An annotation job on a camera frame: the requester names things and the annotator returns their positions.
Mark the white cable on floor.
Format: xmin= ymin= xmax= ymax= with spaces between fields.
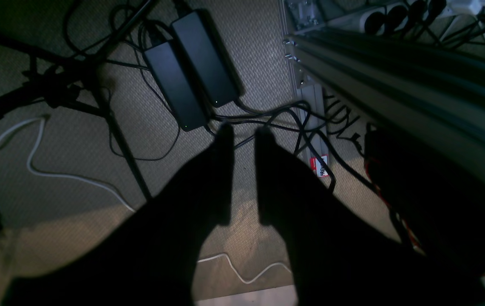
xmin=0 ymin=117 xmax=136 ymax=213

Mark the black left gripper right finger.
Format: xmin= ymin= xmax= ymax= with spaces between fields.
xmin=255 ymin=127 xmax=485 ymax=306

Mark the black tripod stand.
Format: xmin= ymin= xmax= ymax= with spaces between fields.
xmin=0 ymin=0 xmax=156 ymax=200

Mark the grey power strip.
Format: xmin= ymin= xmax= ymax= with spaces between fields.
xmin=359 ymin=0 xmax=485 ymax=35

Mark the red white label tag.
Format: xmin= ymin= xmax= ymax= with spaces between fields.
xmin=309 ymin=157 xmax=329 ymax=178

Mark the black power adapter brick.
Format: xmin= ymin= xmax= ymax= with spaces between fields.
xmin=143 ymin=40 xmax=210 ymax=131

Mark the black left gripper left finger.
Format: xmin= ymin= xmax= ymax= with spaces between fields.
xmin=3 ymin=123 xmax=234 ymax=306

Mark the aluminium table frame profile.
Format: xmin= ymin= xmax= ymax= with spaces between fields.
xmin=285 ymin=23 xmax=485 ymax=184

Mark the black cable bundle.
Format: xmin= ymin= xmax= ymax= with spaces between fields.
xmin=208 ymin=100 xmax=379 ymax=192

